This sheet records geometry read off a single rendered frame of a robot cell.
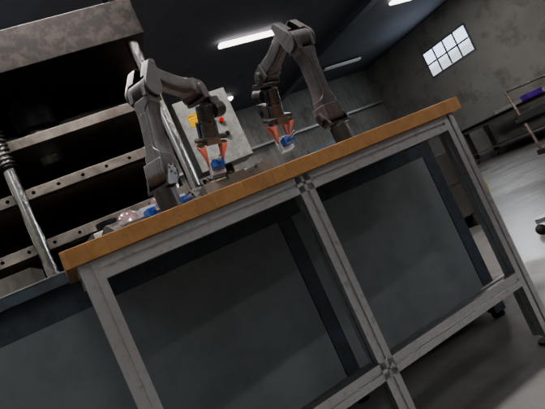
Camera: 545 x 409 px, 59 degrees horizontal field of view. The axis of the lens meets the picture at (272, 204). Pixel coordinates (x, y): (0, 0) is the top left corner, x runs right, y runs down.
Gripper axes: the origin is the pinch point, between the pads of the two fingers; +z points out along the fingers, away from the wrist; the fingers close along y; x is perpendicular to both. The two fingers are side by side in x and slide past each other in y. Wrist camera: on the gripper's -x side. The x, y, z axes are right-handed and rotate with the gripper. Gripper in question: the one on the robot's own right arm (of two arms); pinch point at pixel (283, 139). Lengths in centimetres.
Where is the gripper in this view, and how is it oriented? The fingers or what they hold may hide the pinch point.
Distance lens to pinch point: 186.7
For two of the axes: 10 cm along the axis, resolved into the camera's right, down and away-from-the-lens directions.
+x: 4.9, 1.7, -8.6
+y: -8.3, 3.8, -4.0
